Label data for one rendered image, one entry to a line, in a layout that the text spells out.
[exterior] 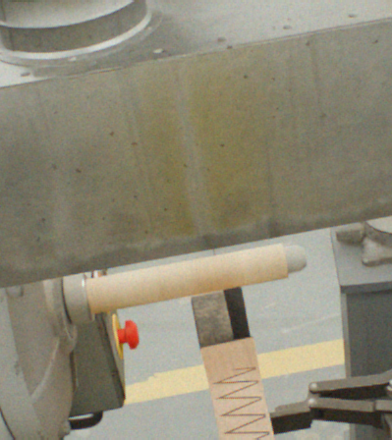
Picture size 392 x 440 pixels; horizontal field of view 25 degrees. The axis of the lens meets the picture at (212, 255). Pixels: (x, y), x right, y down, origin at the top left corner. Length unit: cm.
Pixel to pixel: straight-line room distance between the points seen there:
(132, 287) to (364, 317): 100
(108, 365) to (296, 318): 161
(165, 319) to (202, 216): 218
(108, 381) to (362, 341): 76
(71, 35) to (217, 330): 28
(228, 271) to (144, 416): 170
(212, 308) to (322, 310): 198
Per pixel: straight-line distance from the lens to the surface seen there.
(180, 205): 59
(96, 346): 111
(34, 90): 55
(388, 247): 172
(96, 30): 57
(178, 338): 269
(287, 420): 93
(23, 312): 73
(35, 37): 57
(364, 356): 182
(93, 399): 117
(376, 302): 172
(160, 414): 247
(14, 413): 74
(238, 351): 73
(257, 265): 80
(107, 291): 81
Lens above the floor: 174
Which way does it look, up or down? 35 degrees down
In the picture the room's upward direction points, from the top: 10 degrees counter-clockwise
